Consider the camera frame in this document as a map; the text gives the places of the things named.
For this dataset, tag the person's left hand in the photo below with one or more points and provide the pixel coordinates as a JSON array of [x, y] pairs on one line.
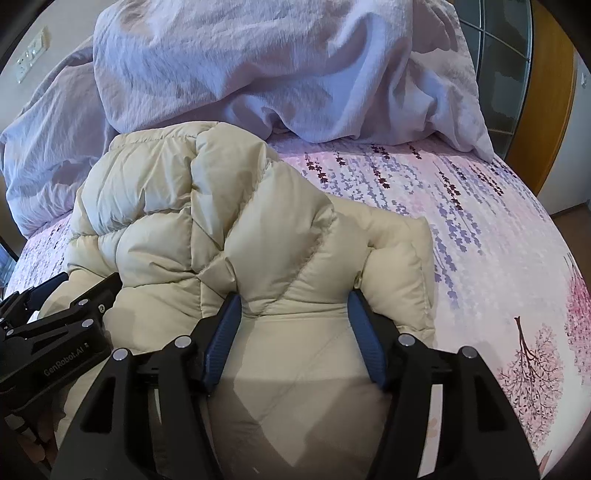
[[44, 434]]

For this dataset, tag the lavender crinkled duvet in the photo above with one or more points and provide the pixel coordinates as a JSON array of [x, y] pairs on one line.
[[254, 69]]

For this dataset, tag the cream puffer jacket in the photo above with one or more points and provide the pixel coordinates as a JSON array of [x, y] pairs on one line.
[[184, 240]]

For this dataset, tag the frosted glass door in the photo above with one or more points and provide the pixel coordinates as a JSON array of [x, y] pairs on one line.
[[503, 69]]

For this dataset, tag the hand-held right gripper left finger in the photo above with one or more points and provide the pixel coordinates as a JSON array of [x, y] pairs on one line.
[[224, 346]]

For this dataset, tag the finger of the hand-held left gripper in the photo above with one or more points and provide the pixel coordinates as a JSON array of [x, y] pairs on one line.
[[87, 295], [32, 293]]

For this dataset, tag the wooden door frame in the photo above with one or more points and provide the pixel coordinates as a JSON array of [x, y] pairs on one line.
[[554, 115]]

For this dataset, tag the pink floral bed sheet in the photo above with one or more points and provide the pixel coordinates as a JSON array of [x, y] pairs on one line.
[[461, 277]]

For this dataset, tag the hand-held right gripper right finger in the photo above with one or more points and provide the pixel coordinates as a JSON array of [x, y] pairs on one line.
[[367, 346]]

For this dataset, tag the white wall socket panel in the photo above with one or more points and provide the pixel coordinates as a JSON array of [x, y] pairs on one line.
[[32, 55]]

